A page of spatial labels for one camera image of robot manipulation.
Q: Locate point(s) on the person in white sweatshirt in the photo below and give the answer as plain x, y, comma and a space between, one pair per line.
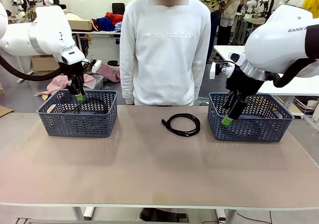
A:
164, 64

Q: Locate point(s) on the grey plastic lattice basket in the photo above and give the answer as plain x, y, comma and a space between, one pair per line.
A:
254, 132
74, 124

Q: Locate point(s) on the clear plastic storage box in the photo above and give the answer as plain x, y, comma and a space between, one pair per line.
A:
98, 82

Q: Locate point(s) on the person's right forearm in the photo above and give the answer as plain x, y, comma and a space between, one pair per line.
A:
127, 84

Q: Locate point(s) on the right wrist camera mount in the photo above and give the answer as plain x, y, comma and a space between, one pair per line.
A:
213, 71

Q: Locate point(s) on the person in yellow top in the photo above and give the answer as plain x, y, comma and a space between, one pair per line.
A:
312, 2

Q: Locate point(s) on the grey background table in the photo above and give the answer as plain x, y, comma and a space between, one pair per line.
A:
249, 22

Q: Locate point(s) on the patterned clothes pile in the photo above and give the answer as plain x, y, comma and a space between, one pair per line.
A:
31, 15

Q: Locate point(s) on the person in beige jacket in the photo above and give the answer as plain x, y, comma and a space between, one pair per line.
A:
234, 0

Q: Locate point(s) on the blue cloth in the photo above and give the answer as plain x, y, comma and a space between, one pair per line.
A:
104, 24

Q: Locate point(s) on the flat cardboard sheet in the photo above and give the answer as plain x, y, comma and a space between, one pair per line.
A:
5, 110

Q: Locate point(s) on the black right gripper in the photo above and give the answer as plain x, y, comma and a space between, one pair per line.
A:
241, 83

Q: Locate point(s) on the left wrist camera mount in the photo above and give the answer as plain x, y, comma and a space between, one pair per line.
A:
96, 66

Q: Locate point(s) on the white table leg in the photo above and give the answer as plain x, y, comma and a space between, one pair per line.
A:
87, 212
228, 215

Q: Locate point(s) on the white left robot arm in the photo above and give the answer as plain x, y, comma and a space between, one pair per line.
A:
45, 32

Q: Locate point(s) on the light blue shirt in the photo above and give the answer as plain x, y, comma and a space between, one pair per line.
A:
118, 27

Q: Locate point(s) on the red checkered cloth pile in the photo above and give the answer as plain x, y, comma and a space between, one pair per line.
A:
109, 71

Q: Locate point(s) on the black object under table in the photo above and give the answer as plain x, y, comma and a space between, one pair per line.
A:
162, 215

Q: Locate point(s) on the cream fabric bundle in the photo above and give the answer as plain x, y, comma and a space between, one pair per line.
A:
72, 17

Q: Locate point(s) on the brown cardboard box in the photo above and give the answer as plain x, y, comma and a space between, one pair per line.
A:
81, 25

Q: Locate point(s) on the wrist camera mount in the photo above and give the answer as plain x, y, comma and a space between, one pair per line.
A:
96, 66
213, 71

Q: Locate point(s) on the white side table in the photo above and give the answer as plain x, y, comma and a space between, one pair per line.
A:
299, 87

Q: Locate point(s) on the white background table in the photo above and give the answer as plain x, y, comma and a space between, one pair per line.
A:
99, 32

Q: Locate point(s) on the black tripod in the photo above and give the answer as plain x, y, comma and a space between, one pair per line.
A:
272, 0

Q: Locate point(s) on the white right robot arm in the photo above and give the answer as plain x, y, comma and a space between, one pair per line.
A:
274, 39

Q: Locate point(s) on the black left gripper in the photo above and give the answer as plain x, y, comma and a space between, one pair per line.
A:
73, 72

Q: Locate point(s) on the large cardboard box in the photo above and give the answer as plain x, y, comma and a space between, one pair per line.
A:
42, 63

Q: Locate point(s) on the person's left forearm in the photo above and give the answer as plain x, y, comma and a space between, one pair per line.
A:
203, 74

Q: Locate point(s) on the black office chair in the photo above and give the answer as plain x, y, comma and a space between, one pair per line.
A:
118, 8

